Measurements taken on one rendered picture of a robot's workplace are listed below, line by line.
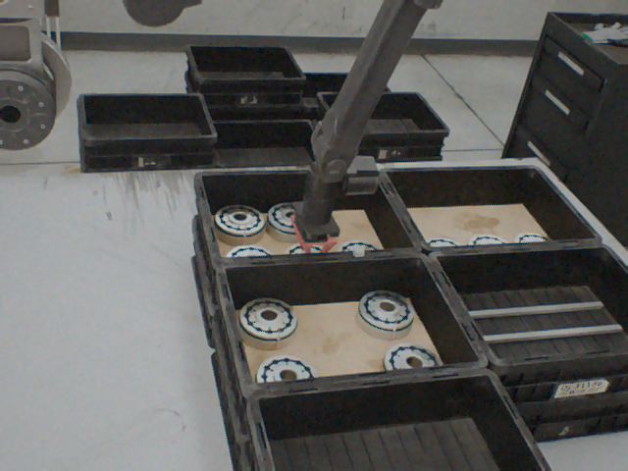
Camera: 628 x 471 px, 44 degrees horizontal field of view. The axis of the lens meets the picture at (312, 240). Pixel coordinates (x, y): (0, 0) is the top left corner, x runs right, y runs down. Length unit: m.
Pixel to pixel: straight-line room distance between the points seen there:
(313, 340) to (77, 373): 0.44
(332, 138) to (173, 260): 0.58
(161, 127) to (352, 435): 1.64
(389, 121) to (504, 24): 2.30
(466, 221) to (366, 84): 0.63
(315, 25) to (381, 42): 3.41
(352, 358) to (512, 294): 0.40
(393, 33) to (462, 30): 3.79
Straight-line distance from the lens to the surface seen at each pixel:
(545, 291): 1.65
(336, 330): 1.41
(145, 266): 1.71
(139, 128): 2.66
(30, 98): 1.35
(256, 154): 2.77
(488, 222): 1.80
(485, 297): 1.58
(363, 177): 1.40
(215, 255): 1.38
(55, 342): 1.55
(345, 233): 1.65
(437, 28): 4.89
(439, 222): 1.75
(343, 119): 1.27
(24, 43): 1.36
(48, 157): 3.45
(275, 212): 1.63
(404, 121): 2.92
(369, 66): 1.21
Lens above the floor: 1.78
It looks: 36 degrees down
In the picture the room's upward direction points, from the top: 9 degrees clockwise
